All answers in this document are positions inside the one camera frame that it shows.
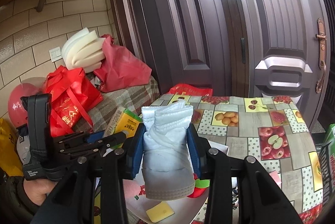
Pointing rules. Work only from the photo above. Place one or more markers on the white foam sheets stack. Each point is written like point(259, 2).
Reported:
point(83, 50)

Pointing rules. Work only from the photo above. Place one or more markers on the fruit pattern tablecloth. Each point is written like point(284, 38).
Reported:
point(272, 130)

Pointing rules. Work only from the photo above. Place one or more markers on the plaid sofa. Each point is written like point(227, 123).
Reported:
point(132, 98)

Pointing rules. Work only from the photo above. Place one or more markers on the yellow bag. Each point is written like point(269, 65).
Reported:
point(9, 160)

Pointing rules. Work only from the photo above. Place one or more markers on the pink small packet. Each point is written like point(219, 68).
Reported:
point(276, 178)

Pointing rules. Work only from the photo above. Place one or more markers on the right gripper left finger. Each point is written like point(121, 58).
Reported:
point(72, 199)

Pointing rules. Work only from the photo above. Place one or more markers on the left hand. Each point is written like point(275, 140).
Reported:
point(37, 190)

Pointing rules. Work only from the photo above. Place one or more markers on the red gift bag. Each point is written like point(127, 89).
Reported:
point(72, 96)

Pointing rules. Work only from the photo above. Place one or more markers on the pink helmet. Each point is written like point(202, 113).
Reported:
point(16, 110)

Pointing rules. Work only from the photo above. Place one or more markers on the purple metal door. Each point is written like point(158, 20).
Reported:
point(245, 48)

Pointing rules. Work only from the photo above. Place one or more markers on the white cloth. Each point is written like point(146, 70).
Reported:
point(166, 168)

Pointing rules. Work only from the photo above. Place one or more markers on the wall light switch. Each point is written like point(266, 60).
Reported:
point(55, 54)

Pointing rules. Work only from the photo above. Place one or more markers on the yellow green sponge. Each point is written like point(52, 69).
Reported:
point(160, 212)

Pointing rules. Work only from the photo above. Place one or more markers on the copper door handle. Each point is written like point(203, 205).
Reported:
point(321, 37)

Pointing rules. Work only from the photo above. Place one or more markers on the red plastic bag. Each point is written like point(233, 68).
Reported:
point(120, 69)

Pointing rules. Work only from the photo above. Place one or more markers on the red bag behind table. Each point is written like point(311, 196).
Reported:
point(185, 89)

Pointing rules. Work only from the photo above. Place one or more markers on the yellow tissue pack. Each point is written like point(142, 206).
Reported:
point(123, 120)

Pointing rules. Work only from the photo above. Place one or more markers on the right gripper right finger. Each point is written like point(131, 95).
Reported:
point(260, 200)

